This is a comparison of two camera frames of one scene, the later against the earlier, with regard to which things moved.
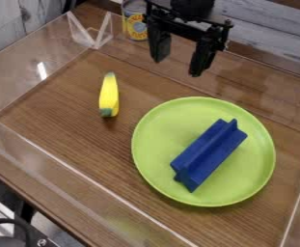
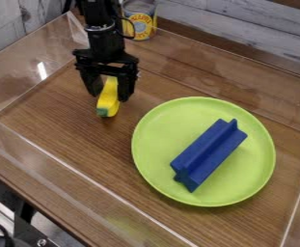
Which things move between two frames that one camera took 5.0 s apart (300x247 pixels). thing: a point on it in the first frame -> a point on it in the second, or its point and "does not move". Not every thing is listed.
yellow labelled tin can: (136, 28) does not move
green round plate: (168, 132) does not move
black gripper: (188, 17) -> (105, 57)
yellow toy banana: (108, 96) does not move
